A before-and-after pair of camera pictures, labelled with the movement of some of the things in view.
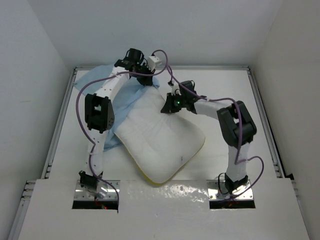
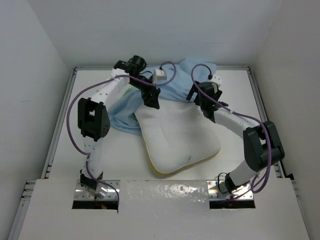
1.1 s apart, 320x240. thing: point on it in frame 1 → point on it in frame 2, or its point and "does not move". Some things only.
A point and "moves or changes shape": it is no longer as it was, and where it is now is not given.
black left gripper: (148, 81) → (149, 96)
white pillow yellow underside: (159, 144) moves or changes shape
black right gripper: (168, 107) → (196, 100)
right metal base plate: (217, 190) does not move
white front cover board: (176, 210) does not move
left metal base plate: (80, 193) does not move
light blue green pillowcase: (129, 92) → (122, 116)
